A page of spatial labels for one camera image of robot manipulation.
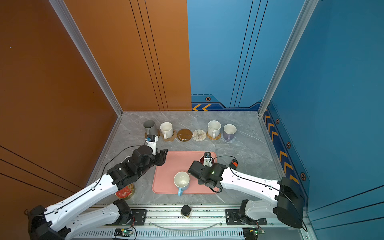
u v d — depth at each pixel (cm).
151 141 64
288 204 39
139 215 74
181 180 84
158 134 105
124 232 71
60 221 40
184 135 106
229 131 104
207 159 71
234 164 89
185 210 68
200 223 73
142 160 55
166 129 101
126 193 77
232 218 72
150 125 103
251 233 70
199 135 105
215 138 102
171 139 103
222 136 105
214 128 102
